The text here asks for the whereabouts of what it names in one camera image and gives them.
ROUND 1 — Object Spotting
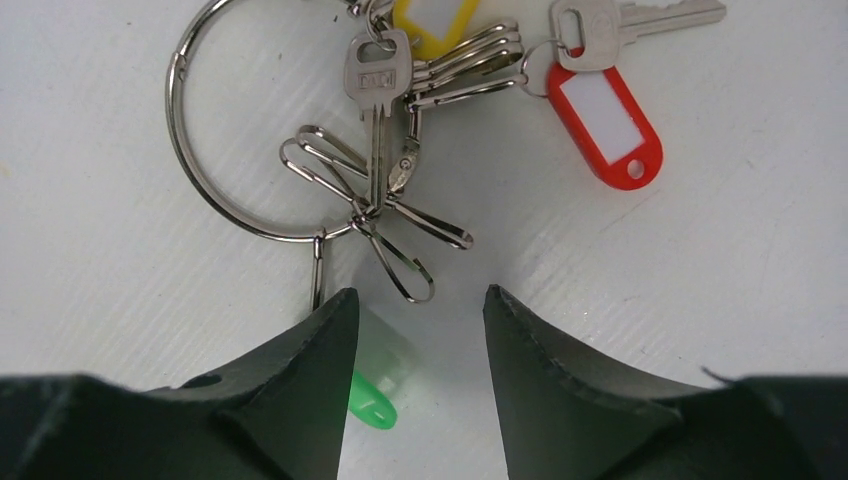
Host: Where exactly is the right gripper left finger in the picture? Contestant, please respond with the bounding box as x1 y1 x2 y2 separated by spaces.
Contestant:
1 288 360 479

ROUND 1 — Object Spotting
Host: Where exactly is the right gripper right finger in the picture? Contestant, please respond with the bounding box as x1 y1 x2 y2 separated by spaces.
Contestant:
483 284 847 479

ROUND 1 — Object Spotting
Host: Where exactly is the green tag key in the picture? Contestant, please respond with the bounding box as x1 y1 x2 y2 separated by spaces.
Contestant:
348 305 418 430

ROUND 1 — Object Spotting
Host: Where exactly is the large metal keyring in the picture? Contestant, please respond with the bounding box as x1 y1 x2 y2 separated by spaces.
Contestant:
165 0 528 306

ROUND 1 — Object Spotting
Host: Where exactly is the red capped key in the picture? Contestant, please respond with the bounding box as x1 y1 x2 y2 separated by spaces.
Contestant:
542 1 727 191

